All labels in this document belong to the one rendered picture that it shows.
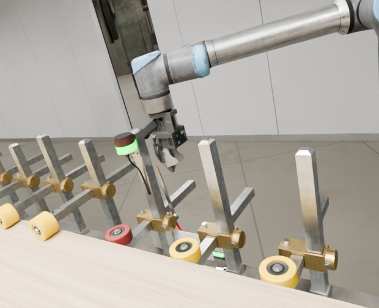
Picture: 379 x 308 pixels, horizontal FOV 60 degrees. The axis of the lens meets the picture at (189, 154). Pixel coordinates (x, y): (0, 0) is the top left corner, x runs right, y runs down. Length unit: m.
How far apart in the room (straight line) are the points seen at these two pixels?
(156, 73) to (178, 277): 0.54
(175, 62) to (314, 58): 2.65
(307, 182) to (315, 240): 0.16
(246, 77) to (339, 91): 0.97
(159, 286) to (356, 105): 3.01
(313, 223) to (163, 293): 0.38
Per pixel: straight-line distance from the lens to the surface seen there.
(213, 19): 3.83
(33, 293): 0.98
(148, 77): 0.96
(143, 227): 1.11
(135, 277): 0.86
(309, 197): 0.80
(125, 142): 0.95
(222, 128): 4.11
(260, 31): 1.11
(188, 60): 0.95
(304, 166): 0.76
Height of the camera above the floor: 1.42
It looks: 21 degrees down
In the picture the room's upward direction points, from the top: 14 degrees counter-clockwise
